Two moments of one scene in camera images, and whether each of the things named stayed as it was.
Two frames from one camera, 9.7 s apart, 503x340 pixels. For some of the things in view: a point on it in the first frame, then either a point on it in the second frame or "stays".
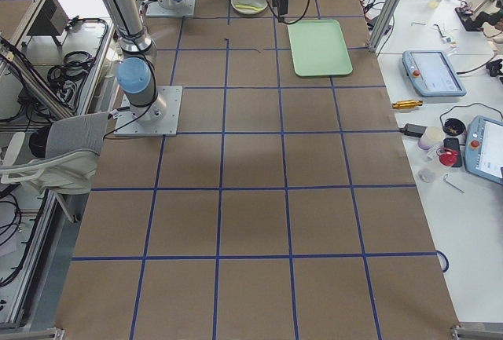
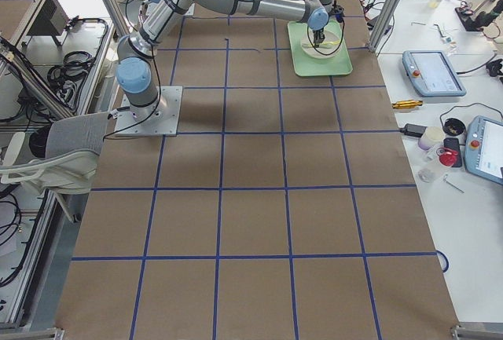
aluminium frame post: (392, 5) stays
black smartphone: (453, 143) stays
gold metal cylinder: (406, 104) stays
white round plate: (248, 3) → (329, 48)
